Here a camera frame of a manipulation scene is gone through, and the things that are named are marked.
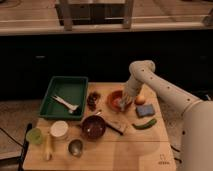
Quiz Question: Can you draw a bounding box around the red bowl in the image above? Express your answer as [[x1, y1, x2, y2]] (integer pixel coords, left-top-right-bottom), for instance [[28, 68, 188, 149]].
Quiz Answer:
[[106, 89, 134, 112]]

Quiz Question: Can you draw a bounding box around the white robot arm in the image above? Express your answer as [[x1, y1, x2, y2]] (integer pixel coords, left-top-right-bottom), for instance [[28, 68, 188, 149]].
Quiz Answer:
[[123, 60, 213, 171]]

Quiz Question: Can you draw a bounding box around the dark brown bowl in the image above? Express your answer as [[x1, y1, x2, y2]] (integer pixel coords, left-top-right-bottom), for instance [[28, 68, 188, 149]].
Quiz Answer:
[[82, 115, 106, 140]]

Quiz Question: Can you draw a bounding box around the orange fruit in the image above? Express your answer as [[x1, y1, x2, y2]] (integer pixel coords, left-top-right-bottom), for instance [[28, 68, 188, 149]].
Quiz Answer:
[[134, 95, 146, 105]]

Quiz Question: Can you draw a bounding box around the blue sponge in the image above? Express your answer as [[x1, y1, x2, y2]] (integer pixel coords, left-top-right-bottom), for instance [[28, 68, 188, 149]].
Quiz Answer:
[[136, 104, 155, 118]]

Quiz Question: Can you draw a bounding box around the green pepper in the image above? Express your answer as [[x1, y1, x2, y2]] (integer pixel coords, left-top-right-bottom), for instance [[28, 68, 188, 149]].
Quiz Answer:
[[132, 118, 157, 130]]

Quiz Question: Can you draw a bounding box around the knife with wooden block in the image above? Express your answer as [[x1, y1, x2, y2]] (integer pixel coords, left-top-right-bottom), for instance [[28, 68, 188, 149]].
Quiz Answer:
[[98, 111, 127, 135]]

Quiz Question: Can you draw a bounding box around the green plastic tray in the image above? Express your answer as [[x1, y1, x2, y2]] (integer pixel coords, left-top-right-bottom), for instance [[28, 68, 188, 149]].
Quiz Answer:
[[39, 76, 88, 121]]

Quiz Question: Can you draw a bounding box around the small metal cup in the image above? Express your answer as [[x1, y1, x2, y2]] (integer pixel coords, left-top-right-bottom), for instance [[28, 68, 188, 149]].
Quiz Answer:
[[68, 139, 83, 157]]

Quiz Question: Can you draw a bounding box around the white round container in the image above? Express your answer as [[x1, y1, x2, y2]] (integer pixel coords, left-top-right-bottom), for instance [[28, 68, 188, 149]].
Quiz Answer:
[[50, 121, 69, 140]]

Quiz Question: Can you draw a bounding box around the yellow banana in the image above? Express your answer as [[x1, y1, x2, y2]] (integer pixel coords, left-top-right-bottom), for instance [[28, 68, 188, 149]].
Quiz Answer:
[[44, 134, 53, 161]]

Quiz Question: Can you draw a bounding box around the green cup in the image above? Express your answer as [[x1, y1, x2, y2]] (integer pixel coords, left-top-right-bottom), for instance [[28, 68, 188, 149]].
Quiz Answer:
[[26, 128, 43, 145]]

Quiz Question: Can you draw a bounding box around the wooden chair frame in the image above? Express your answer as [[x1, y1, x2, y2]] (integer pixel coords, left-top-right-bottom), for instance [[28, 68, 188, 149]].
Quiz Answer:
[[54, 0, 134, 31]]

